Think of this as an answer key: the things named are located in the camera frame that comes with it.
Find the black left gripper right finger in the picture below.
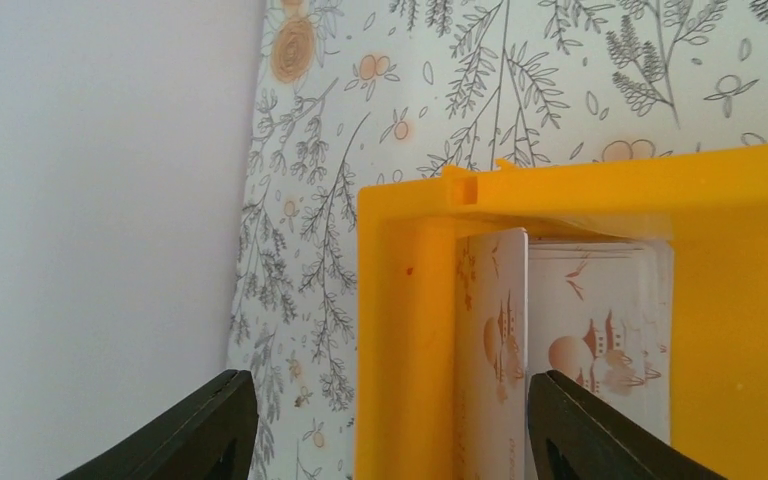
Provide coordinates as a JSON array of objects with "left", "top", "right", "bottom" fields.
[{"left": 527, "top": 370, "right": 722, "bottom": 479}]

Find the yellow storage bin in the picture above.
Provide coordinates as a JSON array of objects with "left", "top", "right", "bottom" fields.
[{"left": 353, "top": 144, "right": 768, "bottom": 479}]

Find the floral tablecloth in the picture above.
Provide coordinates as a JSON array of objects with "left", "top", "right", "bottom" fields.
[{"left": 228, "top": 1, "right": 768, "bottom": 479}]

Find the white floral card stack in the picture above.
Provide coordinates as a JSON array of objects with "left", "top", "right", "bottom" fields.
[{"left": 527, "top": 241, "right": 673, "bottom": 441}]

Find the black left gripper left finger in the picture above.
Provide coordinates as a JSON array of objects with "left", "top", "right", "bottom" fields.
[{"left": 63, "top": 369, "right": 259, "bottom": 479}]

